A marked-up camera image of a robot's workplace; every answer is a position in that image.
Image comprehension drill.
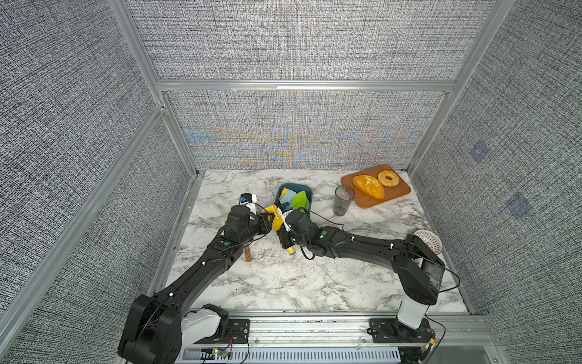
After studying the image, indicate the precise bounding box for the green trowel wooden handle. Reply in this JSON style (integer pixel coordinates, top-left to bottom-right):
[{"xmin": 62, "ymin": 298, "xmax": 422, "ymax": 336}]
[{"xmin": 290, "ymin": 191, "xmax": 310, "ymax": 210}]

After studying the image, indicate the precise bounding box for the light blue shovel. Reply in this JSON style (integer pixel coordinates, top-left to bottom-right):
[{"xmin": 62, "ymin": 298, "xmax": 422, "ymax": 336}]
[{"xmin": 279, "ymin": 188, "xmax": 296, "ymax": 205}]

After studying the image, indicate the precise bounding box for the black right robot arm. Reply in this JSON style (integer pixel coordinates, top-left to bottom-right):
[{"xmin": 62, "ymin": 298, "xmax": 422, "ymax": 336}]
[{"xmin": 277, "ymin": 209, "xmax": 446, "ymax": 330}]

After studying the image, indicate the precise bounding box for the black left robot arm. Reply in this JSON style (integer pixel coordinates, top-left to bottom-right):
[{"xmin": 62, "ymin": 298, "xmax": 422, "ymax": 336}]
[{"xmin": 118, "ymin": 205, "xmax": 274, "ymax": 363}]

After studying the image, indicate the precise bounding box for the teal plastic storage box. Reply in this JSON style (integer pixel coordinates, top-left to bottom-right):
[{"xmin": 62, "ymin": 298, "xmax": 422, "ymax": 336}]
[{"xmin": 274, "ymin": 183, "xmax": 313, "ymax": 215}]

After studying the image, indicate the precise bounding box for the grey transparent plastic cup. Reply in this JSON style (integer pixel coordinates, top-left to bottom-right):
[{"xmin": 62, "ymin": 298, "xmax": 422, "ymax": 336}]
[{"xmin": 333, "ymin": 185, "xmax": 355, "ymax": 216}]

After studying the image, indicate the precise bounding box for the brown wooden cutting board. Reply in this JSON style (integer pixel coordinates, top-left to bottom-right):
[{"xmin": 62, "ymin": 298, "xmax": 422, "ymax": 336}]
[{"xmin": 341, "ymin": 165, "xmax": 412, "ymax": 209}]

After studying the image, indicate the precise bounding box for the oval bread loaf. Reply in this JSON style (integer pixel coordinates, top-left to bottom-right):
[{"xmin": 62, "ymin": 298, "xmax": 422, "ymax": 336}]
[{"xmin": 352, "ymin": 174, "xmax": 385, "ymax": 200}]

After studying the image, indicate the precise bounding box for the glazed donut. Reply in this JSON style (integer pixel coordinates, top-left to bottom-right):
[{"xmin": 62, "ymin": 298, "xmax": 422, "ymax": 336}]
[{"xmin": 377, "ymin": 170, "xmax": 400, "ymax": 187}]

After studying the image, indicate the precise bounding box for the white lattice basket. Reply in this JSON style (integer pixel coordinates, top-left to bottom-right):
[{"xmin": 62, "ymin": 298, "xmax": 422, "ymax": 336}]
[{"xmin": 414, "ymin": 229, "xmax": 443, "ymax": 255}]

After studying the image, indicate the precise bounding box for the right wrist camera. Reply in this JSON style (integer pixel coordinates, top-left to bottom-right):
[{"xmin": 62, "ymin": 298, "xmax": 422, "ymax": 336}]
[{"xmin": 277, "ymin": 207, "xmax": 293, "ymax": 232}]

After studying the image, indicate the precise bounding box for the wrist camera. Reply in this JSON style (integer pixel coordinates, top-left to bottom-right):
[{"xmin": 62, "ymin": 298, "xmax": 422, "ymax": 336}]
[
  {"xmin": 239, "ymin": 193, "xmax": 257, "ymax": 214},
  {"xmin": 277, "ymin": 207, "xmax": 293, "ymax": 232}
]

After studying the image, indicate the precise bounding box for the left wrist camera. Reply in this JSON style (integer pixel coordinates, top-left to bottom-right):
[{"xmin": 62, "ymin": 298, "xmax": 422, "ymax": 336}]
[{"xmin": 239, "ymin": 193, "xmax": 257, "ymax": 214}]

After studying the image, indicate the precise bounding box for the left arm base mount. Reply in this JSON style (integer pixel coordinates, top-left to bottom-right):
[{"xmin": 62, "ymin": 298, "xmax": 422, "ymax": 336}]
[{"xmin": 183, "ymin": 318, "xmax": 251, "ymax": 346}]

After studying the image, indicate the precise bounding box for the aluminium front rail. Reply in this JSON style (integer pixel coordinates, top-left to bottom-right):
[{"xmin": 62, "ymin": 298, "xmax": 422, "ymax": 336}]
[{"xmin": 173, "ymin": 308, "xmax": 509, "ymax": 363}]

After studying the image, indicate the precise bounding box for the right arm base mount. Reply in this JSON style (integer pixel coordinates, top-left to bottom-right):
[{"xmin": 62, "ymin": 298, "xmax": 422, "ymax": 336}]
[{"xmin": 366, "ymin": 318, "xmax": 435, "ymax": 344}]

